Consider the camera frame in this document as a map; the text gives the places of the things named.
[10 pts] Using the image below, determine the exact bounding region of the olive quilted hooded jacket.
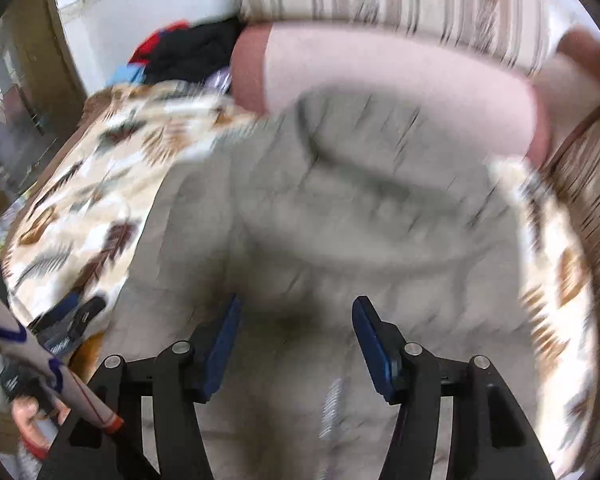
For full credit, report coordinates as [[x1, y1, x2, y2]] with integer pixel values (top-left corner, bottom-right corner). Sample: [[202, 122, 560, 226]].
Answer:
[[102, 88, 538, 479]]

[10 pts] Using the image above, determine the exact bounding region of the black and red clothes pile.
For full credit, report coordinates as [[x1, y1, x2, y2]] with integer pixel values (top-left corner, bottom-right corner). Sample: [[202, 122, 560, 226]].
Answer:
[[107, 16, 245, 86]]

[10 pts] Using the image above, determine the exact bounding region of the person's left hand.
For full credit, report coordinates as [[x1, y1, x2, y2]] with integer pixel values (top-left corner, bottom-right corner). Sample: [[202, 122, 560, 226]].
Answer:
[[12, 396, 70, 460]]

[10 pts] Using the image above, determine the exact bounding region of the leaf pattern bed blanket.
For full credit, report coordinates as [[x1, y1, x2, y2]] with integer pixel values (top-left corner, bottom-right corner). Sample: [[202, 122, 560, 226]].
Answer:
[[3, 84, 597, 477]]

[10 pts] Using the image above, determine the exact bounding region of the wooden framed glass door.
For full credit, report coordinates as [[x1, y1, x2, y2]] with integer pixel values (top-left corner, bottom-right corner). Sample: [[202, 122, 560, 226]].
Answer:
[[0, 0, 89, 261]]

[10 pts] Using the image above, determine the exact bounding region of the pink bolster pillow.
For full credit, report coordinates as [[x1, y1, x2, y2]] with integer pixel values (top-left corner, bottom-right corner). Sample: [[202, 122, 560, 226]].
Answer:
[[230, 22, 550, 166]]

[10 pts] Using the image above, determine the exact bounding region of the pink quilted folded blanket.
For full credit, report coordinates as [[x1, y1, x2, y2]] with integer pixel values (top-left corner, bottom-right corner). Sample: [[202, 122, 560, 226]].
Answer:
[[533, 27, 600, 127]]

